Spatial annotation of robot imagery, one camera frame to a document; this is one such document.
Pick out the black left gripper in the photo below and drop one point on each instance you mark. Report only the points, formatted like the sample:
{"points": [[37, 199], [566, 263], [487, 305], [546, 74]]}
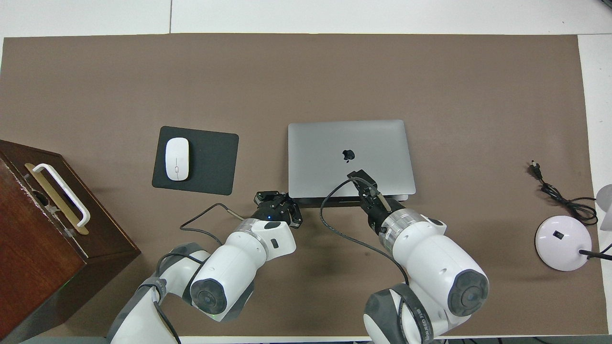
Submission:
{"points": [[272, 213]]}

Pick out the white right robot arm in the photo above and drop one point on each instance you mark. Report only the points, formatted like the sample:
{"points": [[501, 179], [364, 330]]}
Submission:
{"points": [[430, 258]]}

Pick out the silver grey Apple laptop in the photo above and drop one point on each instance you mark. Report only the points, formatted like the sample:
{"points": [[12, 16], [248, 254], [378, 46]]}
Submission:
{"points": [[325, 153]]}

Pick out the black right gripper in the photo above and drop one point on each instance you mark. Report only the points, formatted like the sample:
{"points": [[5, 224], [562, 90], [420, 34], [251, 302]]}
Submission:
{"points": [[389, 209]]}

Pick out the white desk lamp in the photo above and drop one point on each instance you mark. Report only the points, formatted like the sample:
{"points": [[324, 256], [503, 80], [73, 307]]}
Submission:
{"points": [[562, 248]]}

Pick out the black mouse pad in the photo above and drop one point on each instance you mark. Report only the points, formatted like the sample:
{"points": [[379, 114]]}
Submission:
{"points": [[215, 162]]}

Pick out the brown paper table mat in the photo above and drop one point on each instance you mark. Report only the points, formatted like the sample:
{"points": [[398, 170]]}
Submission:
{"points": [[334, 71]]}

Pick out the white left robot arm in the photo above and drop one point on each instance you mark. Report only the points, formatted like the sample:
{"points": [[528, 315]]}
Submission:
{"points": [[229, 272]]}

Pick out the white computer mouse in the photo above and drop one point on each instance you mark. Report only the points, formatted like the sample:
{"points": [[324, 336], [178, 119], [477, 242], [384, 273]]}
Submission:
{"points": [[177, 157]]}

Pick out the dark brown wooden box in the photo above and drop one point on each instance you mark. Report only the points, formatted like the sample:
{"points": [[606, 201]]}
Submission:
{"points": [[28, 239]]}

